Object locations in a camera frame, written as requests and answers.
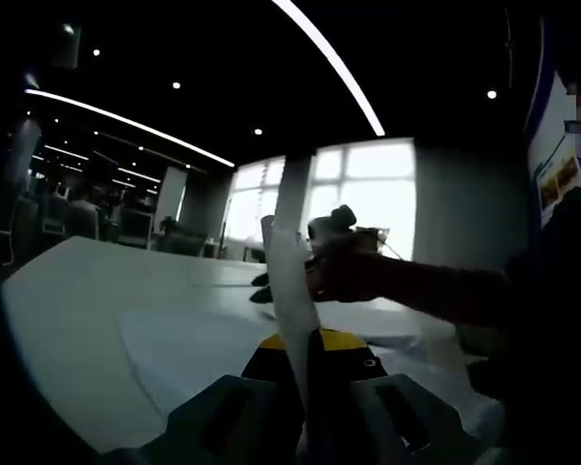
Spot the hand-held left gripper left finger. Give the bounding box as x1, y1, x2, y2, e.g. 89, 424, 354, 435
96, 332, 305, 465

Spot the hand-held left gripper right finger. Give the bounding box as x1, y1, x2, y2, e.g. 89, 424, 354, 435
307, 327, 509, 465

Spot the stack of printing papers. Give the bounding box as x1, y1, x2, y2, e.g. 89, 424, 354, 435
117, 308, 466, 422

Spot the large bright window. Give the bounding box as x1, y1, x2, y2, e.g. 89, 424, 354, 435
226, 138, 417, 265

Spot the long ceiling light strip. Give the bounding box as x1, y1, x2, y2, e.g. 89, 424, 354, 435
270, 0, 386, 137

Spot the white table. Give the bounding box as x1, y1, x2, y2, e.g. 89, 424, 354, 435
0, 235, 507, 456

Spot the person's dark shirt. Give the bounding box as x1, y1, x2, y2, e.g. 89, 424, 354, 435
464, 183, 581, 465

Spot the curved ceiling light strip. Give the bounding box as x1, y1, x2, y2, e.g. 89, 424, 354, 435
23, 88, 236, 170

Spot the blue and white wall poster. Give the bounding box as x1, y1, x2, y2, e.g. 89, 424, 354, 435
525, 67, 581, 229

